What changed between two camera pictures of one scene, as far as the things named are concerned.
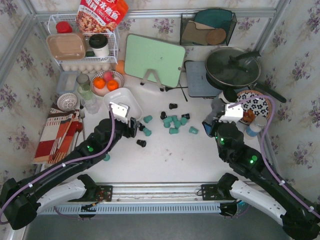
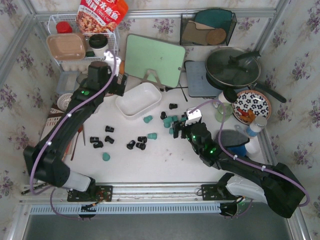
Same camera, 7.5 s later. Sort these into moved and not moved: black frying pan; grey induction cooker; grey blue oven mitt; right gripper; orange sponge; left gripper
Moved: right gripper; grey blue oven mitt; left gripper
Not moved: grey induction cooker; black frying pan; orange sponge
